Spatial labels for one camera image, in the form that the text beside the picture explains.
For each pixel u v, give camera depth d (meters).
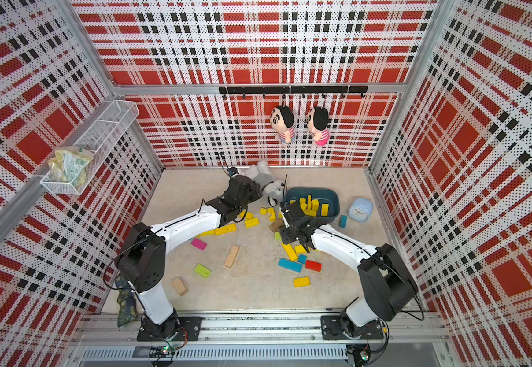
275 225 0.96
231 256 0.91
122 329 0.75
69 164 0.63
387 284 0.43
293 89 0.88
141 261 0.47
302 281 0.85
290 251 0.91
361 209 0.95
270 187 1.01
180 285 0.81
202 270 0.86
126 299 0.77
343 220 0.99
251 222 0.97
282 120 0.91
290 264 0.88
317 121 0.94
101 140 0.80
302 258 0.89
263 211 1.04
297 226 0.67
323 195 1.11
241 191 0.69
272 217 0.99
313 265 0.89
